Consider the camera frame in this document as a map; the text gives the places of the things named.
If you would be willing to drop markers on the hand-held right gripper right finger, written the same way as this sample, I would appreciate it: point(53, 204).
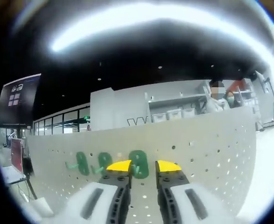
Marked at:
point(188, 203)

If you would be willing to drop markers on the white perforated mounting plate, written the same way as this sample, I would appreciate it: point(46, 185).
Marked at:
point(197, 149)

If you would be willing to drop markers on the white storage bin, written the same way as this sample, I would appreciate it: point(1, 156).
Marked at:
point(159, 117)
point(174, 114)
point(188, 112)

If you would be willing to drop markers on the large dark display screen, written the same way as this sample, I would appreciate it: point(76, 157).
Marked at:
point(18, 100)

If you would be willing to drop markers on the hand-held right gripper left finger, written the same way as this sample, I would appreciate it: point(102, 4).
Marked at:
point(99, 203)

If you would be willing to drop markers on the white side desk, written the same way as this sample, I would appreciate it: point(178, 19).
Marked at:
point(13, 176)

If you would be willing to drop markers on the white shelving unit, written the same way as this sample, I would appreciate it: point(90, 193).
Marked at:
point(174, 100)

